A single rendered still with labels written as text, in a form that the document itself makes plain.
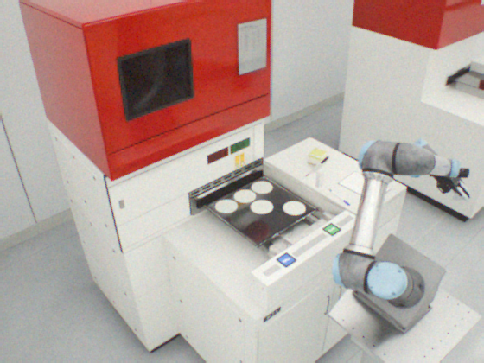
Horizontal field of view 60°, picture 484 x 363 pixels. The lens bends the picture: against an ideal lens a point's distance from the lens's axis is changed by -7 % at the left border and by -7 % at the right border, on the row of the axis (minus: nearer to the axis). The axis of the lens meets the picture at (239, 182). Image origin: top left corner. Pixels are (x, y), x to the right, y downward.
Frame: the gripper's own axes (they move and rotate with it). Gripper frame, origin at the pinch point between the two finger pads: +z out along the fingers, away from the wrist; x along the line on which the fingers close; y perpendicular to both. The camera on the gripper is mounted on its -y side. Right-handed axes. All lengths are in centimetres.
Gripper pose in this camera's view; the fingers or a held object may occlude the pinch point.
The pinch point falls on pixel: (468, 196)
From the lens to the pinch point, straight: 218.5
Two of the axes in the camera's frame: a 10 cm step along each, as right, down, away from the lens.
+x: -5.4, 5.5, -6.4
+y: -4.7, 4.3, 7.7
